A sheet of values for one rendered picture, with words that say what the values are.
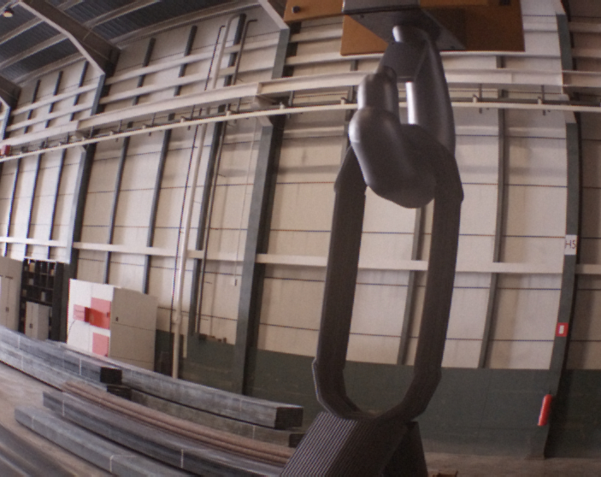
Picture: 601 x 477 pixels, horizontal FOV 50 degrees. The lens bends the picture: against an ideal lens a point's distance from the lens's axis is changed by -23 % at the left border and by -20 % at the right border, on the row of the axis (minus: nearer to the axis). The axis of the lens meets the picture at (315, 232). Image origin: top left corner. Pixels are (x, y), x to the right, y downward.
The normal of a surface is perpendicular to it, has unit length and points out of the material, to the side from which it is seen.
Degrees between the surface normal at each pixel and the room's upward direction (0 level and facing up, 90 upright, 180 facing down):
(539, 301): 90
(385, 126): 90
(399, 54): 63
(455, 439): 90
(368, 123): 90
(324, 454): 52
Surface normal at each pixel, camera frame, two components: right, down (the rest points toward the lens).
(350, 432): -0.37, -0.74
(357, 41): -0.55, -0.18
